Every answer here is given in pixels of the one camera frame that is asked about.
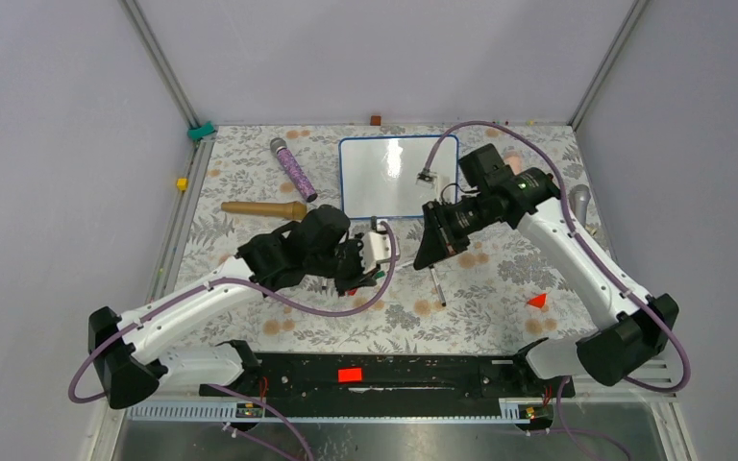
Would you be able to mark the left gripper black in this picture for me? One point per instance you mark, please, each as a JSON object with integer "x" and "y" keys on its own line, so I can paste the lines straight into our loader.
{"x": 357, "y": 279}

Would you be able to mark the red tape label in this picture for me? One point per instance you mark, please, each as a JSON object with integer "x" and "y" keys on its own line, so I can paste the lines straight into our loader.
{"x": 349, "y": 375}

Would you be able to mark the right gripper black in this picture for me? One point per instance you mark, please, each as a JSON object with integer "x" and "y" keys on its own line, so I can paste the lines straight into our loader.
{"x": 434, "y": 244}

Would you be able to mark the blue framed whiteboard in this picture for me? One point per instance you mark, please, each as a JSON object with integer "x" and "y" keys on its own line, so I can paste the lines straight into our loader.
{"x": 379, "y": 174}

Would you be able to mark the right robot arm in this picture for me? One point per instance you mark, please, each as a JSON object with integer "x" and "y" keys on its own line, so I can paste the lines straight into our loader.
{"x": 632, "y": 325}

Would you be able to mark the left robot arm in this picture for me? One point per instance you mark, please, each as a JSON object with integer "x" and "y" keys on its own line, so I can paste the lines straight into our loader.
{"x": 134, "y": 353}

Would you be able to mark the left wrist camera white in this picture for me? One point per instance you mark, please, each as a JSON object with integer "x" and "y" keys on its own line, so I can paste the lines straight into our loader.
{"x": 376, "y": 246}

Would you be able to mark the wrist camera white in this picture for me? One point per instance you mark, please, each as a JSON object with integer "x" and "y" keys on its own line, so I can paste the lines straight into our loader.
{"x": 376, "y": 246}
{"x": 428, "y": 179}

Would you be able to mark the floral table mat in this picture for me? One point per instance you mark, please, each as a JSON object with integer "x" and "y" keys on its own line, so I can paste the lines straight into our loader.
{"x": 486, "y": 288}

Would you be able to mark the pink toy microphone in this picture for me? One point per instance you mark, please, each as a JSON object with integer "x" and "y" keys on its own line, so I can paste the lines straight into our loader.
{"x": 514, "y": 160}

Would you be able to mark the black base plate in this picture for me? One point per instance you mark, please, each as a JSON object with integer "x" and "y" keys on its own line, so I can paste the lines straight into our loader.
{"x": 431, "y": 386}

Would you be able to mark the purple glitter toy microphone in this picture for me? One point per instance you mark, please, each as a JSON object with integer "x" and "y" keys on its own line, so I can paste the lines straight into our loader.
{"x": 293, "y": 169}

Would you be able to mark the teal corner block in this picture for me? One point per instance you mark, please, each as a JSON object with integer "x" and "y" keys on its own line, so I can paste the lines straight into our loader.
{"x": 200, "y": 132}

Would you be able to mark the red triangular block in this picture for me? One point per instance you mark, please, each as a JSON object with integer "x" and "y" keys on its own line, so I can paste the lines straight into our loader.
{"x": 539, "y": 301}

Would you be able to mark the silver toy microphone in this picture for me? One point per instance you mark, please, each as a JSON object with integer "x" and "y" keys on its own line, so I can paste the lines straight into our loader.
{"x": 579, "y": 198}

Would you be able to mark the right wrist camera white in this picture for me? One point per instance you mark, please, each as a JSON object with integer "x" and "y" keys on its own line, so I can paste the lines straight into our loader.
{"x": 428, "y": 179}

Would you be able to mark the black whiteboard marker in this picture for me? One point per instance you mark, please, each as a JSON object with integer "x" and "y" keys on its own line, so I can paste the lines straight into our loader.
{"x": 438, "y": 287}

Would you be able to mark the tan toy microphone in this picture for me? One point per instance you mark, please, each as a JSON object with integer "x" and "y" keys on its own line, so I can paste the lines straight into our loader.
{"x": 293, "y": 211}

